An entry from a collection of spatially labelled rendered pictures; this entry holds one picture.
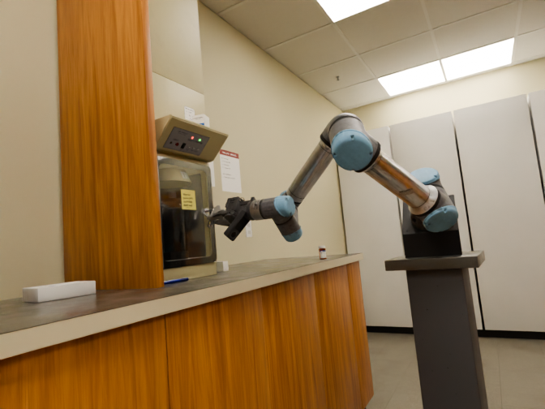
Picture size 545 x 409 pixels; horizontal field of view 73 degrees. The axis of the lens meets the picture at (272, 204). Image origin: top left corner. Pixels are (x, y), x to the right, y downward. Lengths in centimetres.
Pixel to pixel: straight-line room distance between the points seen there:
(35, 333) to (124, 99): 85
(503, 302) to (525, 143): 145
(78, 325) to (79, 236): 74
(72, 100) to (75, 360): 106
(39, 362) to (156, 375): 28
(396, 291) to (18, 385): 369
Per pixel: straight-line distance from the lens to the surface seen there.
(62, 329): 80
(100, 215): 142
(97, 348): 88
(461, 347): 158
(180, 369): 105
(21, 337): 77
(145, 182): 125
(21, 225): 158
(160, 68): 154
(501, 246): 400
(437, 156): 408
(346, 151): 112
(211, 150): 154
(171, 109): 151
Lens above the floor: 104
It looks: 6 degrees up
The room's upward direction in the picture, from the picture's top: 5 degrees counter-clockwise
